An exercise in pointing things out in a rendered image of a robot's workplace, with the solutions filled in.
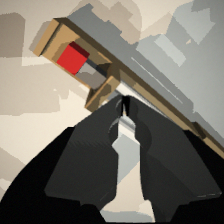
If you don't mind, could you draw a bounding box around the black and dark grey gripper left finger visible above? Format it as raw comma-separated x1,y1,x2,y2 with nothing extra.
0,94,124,224

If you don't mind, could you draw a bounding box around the dark red cube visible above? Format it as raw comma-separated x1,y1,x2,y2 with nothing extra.
56,41,90,76

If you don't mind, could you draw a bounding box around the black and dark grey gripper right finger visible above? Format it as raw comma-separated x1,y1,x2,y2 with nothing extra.
124,95,224,224

